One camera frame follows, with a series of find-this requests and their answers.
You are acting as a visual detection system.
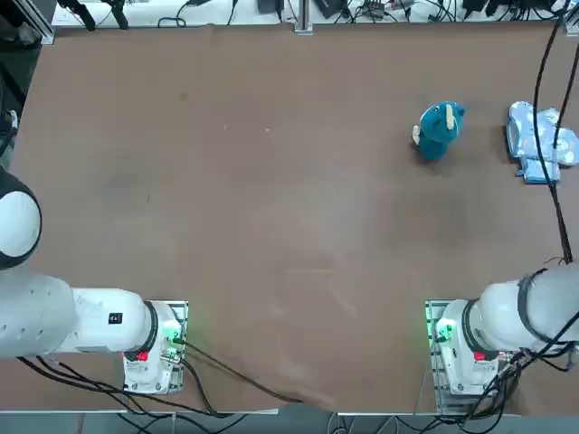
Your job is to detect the blue patterned oven mitt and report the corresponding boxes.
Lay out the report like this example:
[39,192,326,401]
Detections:
[506,118,579,167]
[507,101,563,185]

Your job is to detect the small blue plush doll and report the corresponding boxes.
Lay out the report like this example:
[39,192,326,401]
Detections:
[410,101,468,160]

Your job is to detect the ribbed power adapter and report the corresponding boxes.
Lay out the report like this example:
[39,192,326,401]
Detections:
[314,0,350,20]

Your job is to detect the orange black usb hub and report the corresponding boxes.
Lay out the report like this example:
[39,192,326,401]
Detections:
[360,0,391,20]

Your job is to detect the black tripod legs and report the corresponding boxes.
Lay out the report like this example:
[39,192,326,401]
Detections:
[57,0,132,32]

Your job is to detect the long black power cable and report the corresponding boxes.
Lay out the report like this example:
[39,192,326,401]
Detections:
[180,338,305,403]

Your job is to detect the aluminium camera post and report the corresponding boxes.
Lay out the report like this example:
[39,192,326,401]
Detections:
[292,0,317,36]

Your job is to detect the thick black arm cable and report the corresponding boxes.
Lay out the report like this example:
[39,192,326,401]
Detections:
[535,17,574,266]

